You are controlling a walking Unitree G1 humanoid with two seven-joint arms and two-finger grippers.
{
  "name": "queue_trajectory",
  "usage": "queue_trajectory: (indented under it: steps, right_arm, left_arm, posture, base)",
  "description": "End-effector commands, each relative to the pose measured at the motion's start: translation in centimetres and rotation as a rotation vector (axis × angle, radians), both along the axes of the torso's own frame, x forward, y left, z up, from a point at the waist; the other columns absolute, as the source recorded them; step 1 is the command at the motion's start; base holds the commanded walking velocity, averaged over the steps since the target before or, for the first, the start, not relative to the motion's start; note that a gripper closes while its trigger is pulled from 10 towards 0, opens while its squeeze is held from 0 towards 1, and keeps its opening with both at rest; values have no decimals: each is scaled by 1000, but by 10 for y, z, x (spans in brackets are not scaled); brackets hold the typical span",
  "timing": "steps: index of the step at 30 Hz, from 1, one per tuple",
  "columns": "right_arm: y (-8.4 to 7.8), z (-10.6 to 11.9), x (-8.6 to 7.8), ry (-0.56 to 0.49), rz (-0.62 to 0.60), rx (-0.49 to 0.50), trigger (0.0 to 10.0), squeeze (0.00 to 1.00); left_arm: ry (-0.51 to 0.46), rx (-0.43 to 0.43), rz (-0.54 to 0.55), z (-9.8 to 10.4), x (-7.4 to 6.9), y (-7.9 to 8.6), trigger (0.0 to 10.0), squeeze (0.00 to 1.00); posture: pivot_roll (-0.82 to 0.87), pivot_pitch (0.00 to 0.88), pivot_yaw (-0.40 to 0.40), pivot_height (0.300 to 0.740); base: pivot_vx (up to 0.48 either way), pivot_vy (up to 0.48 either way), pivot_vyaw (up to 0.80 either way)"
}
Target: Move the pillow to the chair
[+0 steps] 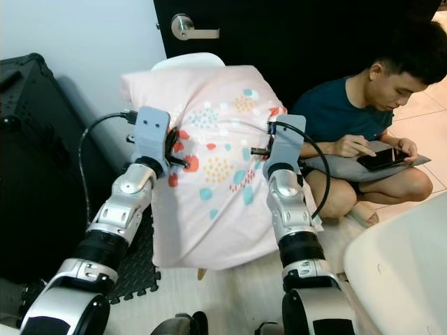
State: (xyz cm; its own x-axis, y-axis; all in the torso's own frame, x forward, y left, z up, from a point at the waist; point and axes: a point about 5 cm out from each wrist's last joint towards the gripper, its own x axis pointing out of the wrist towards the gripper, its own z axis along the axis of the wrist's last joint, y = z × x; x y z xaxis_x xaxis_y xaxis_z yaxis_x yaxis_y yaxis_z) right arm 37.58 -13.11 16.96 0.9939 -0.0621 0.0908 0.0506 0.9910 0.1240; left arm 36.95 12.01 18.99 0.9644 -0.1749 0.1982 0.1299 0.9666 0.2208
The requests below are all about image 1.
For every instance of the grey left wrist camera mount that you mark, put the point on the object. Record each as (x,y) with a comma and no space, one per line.
(152,132)

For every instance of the person in dark teal shirt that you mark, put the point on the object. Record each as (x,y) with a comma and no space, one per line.
(335,112)

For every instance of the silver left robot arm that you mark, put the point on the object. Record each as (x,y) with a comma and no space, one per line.
(119,209)

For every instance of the grey robot leg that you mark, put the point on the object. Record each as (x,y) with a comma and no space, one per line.
(178,324)
(269,328)

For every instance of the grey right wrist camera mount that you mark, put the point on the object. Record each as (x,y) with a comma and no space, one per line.
(285,143)

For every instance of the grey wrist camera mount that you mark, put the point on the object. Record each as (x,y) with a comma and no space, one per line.
(152,132)
(285,143)

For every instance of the black smartphone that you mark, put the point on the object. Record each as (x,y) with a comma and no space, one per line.
(383,159)

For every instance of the grey lap cushion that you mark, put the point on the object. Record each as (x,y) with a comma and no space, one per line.
(332,167)

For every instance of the black hard equipment case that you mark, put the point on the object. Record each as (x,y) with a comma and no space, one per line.
(42,174)

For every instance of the pink patterned pillow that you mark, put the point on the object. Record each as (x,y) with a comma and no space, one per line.
(216,209)

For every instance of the grey right robot leg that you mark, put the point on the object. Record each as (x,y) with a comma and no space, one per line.
(269,328)

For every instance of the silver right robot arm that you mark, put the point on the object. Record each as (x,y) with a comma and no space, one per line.
(290,209)

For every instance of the black door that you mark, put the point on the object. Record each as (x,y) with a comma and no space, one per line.
(286,31)

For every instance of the grey left robot leg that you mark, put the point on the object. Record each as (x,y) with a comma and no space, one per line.
(178,324)

